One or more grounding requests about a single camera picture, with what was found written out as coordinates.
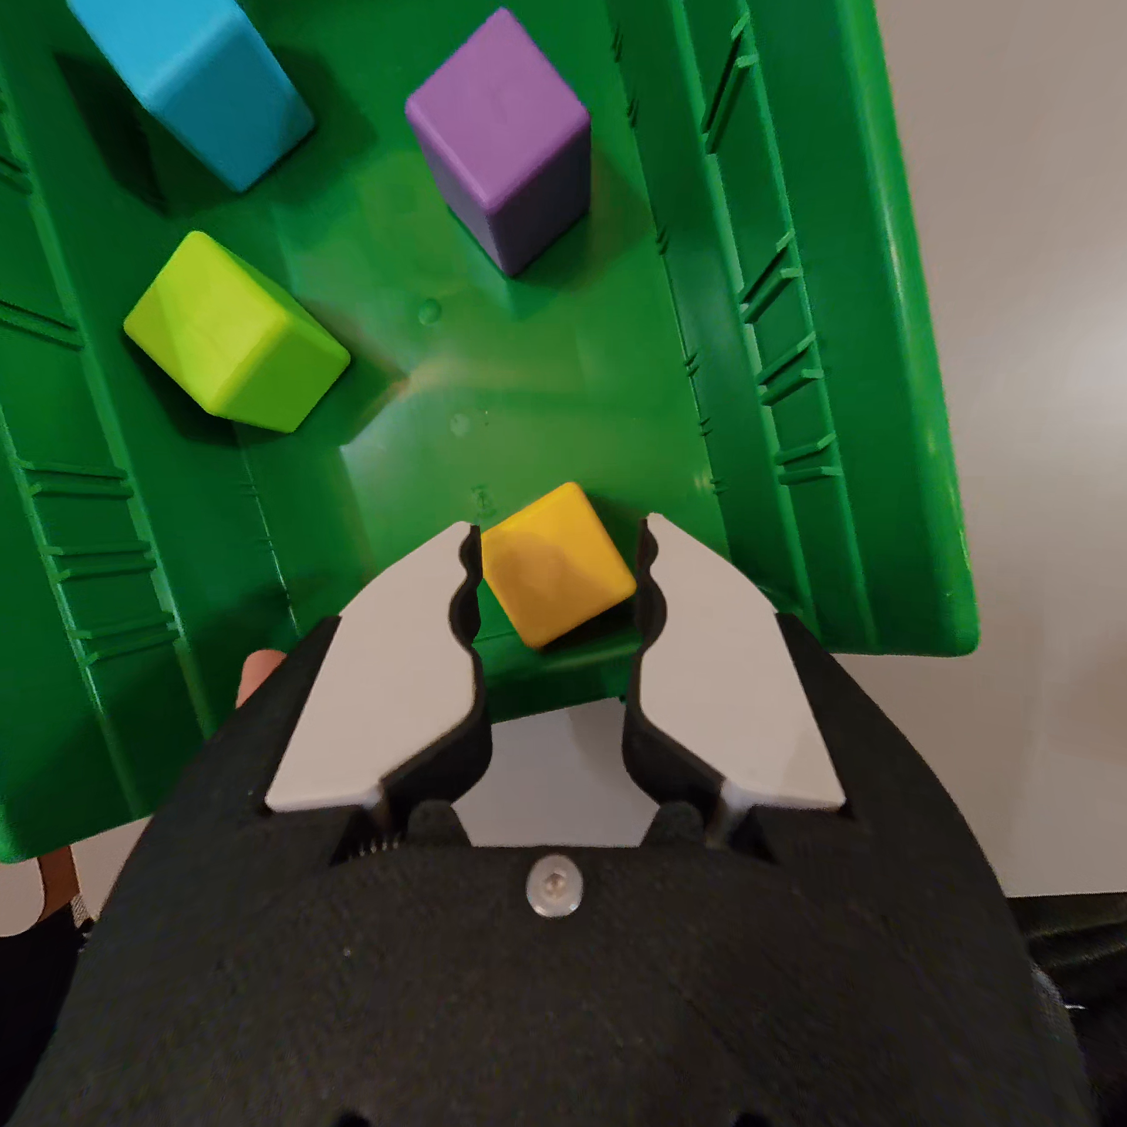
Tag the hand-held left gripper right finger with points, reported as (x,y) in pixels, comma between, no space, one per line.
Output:
(733,699)

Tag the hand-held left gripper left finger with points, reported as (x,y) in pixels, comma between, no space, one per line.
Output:
(382,699)

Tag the yellow cube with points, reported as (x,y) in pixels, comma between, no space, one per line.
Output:
(555,565)

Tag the green plastic bin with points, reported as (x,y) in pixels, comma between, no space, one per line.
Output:
(529,380)

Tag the lime green cube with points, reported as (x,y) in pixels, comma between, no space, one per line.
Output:
(230,337)

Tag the purple cube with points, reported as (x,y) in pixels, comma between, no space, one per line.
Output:
(506,133)

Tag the light blue cube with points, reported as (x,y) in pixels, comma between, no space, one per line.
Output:
(205,83)

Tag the person's left forearm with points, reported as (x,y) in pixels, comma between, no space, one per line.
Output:
(36,987)

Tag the grey desk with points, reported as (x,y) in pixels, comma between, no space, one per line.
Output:
(1039,443)

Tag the person's dark clothing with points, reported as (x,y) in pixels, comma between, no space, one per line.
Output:
(1083,951)

